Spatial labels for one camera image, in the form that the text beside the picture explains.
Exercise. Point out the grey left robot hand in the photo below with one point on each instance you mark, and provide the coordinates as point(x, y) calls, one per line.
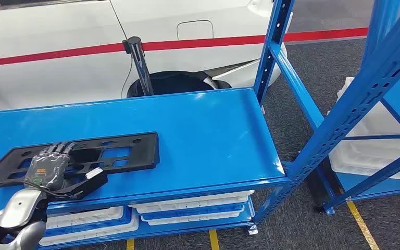
point(46, 170)

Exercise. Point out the black plastic plate bracket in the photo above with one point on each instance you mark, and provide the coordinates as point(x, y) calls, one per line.
point(148, 151)

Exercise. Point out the white car red stripe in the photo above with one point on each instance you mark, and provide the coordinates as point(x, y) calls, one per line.
point(48, 27)

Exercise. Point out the black stanchion post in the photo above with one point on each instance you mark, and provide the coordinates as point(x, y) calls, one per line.
point(141, 65)

